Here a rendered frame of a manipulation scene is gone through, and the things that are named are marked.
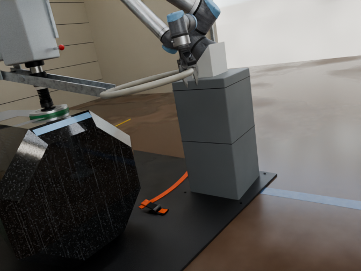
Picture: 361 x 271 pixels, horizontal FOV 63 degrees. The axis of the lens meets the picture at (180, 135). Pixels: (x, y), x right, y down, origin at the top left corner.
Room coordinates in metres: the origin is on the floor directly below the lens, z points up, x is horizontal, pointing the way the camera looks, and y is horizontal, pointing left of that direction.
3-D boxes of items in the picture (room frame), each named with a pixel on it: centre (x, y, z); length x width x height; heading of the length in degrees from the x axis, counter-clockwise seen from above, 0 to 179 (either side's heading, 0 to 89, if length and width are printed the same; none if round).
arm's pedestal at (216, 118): (2.06, -0.28, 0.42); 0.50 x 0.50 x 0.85; 52
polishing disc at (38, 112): (1.74, 0.73, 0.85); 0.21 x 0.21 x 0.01
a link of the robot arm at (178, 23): (1.61, -0.08, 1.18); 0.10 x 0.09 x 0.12; 151
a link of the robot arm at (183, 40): (1.61, -0.09, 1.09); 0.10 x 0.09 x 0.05; 101
